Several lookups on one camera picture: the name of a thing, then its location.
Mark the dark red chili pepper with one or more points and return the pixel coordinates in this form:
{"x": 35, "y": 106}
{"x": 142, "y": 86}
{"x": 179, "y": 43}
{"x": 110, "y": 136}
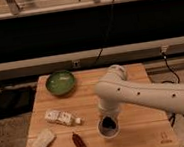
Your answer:
{"x": 78, "y": 142}

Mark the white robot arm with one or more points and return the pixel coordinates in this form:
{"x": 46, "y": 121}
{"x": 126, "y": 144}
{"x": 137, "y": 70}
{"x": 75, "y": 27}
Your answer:
{"x": 113, "y": 88}

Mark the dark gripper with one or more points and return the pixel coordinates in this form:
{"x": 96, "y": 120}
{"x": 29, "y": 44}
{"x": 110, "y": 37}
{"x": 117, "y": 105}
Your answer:
{"x": 108, "y": 123}

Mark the small white plastic bottle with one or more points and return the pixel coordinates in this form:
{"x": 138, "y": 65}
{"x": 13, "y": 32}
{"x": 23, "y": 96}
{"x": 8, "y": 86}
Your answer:
{"x": 63, "y": 118}

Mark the white ceramic cup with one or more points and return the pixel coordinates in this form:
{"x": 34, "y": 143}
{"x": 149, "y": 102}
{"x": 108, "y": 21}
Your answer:
{"x": 108, "y": 133}

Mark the green ceramic bowl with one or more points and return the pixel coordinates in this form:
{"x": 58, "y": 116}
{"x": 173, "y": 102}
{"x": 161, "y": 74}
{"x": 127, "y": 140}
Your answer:
{"x": 60, "y": 82}

